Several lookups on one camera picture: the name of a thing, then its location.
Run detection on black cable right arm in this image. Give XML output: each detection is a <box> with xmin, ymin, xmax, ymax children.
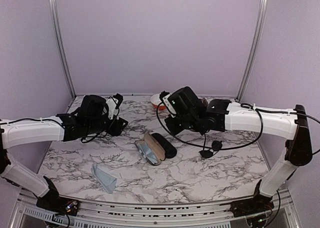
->
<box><xmin>156</xmin><ymin>102</ymin><xmax>320</xmax><ymax>151</ymax></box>

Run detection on white bowl orange outside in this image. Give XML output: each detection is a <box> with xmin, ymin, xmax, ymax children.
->
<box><xmin>150</xmin><ymin>93</ymin><xmax>166</xmax><ymax>110</ymax></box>

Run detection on aluminium frame post left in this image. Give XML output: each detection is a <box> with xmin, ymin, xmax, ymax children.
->
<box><xmin>48</xmin><ymin>0</ymin><xmax>76</xmax><ymax>100</ymax></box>

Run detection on brown translucent sunglasses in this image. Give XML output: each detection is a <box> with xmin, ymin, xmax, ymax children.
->
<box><xmin>200</xmin><ymin>98</ymin><xmax>208</xmax><ymax>107</ymax></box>

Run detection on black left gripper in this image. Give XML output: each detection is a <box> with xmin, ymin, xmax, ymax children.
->
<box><xmin>86</xmin><ymin>115</ymin><xmax>128</xmax><ymax>136</ymax></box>

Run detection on aluminium frame post right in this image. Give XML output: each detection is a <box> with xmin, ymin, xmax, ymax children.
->
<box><xmin>236</xmin><ymin>0</ymin><xmax>268</xmax><ymax>101</ymax></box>

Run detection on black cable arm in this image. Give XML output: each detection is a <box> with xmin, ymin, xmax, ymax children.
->
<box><xmin>0</xmin><ymin>110</ymin><xmax>121</xmax><ymax>144</ymax></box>
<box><xmin>156</xmin><ymin>102</ymin><xmax>320</xmax><ymax>151</ymax></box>

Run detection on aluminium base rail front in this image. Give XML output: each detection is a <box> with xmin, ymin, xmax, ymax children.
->
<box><xmin>9</xmin><ymin>189</ymin><xmax>301</xmax><ymax>228</ymax></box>

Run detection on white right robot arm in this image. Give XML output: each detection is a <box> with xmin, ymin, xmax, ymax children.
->
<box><xmin>159</xmin><ymin>86</ymin><xmax>313</xmax><ymax>212</ymax></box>

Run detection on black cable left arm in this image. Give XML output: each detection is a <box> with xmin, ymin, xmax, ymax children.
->
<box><xmin>0</xmin><ymin>110</ymin><xmax>121</xmax><ymax>144</ymax></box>

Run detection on light blue cleaning cloth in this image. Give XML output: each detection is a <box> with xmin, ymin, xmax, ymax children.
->
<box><xmin>91</xmin><ymin>164</ymin><xmax>117</xmax><ymax>194</ymax></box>

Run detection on aluminium frame rail back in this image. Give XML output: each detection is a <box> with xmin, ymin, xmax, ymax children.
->
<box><xmin>74</xmin><ymin>92</ymin><xmax>238</xmax><ymax>98</ymax></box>

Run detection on brown striped glasses case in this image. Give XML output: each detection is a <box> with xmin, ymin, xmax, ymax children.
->
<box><xmin>134</xmin><ymin>132</ymin><xmax>166</xmax><ymax>166</ymax></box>

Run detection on aluminium frame post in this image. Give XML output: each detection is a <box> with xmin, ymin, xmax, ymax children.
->
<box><xmin>48</xmin><ymin>0</ymin><xmax>76</xmax><ymax>100</ymax></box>
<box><xmin>236</xmin><ymin>0</ymin><xmax>268</xmax><ymax>101</ymax></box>

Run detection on black aviator sunglasses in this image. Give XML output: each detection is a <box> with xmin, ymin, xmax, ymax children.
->
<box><xmin>199</xmin><ymin>134</ymin><xmax>223</xmax><ymax>159</ymax></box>

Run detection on black woven glasses case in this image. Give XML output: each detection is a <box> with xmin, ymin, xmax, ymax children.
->
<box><xmin>151</xmin><ymin>133</ymin><xmax>177</xmax><ymax>159</ymax></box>

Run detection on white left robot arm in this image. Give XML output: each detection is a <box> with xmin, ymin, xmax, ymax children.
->
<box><xmin>0</xmin><ymin>93</ymin><xmax>128</xmax><ymax>211</ymax></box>

